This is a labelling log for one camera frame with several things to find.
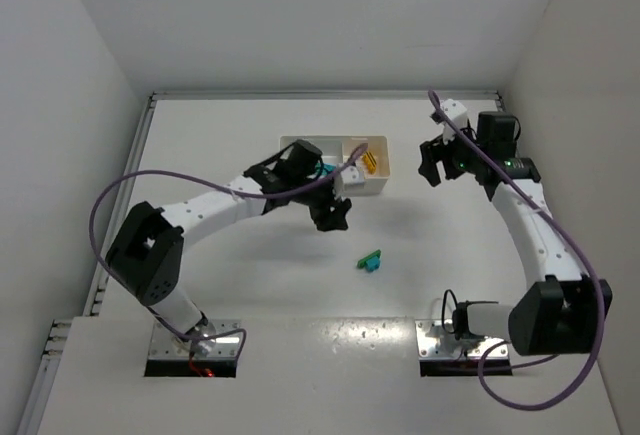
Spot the bee lego stack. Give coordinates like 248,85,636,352
361,151,378,175

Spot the green lego plate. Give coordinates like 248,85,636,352
356,249,381,270

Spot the small teal lego brick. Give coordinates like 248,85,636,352
363,257,380,273

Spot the light blue long lego brick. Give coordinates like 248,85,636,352
316,164,335,177

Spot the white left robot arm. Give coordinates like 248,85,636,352
105,139,352,341

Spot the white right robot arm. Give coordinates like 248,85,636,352
418,99,600,356

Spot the white divided container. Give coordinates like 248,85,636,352
280,135,390,197

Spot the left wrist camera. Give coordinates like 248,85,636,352
334,165,366,197

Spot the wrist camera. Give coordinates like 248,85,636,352
334,165,366,197
431,99,469,129

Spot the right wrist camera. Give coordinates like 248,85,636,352
431,99,469,129

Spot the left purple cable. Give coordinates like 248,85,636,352
88,142,370,356

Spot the purple cable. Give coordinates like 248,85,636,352
88,142,370,356
427,88,609,411

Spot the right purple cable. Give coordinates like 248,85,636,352
427,88,609,411

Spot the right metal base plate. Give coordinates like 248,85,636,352
415,319,503,362

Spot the metal base plate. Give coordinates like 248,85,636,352
415,319,503,362
147,318,247,362

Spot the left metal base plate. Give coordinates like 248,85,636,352
147,318,247,362

